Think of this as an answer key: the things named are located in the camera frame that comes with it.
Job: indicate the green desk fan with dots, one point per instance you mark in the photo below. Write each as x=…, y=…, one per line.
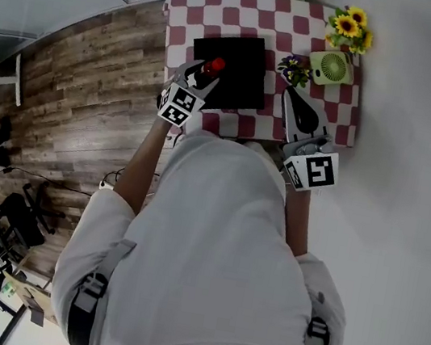
x=331, y=67

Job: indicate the black box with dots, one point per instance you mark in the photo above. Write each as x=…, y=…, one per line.
x=240, y=73

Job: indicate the person's white shirt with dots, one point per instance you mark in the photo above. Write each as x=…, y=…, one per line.
x=211, y=249

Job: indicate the black office chair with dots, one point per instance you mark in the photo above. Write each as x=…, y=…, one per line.
x=21, y=217

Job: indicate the sunflower bouquet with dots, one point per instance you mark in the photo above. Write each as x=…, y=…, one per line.
x=349, y=26

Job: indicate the person's left forearm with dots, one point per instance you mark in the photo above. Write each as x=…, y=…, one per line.
x=140, y=167

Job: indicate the purple yellow flower pot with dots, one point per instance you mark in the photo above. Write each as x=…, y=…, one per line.
x=296, y=70

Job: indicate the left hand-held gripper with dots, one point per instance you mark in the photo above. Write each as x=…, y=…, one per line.
x=179, y=104

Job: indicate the cardboard box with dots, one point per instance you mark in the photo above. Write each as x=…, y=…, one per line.
x=29, y=294

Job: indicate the red white checkered tablecloth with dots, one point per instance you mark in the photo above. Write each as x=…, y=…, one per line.
x=262, y=17

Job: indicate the white power strip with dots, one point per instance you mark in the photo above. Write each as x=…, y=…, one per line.
x=106, y=185

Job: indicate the small red-capped bottle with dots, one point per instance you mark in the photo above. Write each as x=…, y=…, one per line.
x=213, y=65

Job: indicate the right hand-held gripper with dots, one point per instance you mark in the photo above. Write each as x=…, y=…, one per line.
x=314, y=169

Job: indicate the person's right forearm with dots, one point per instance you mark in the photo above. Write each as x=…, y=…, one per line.
x=297, y=222

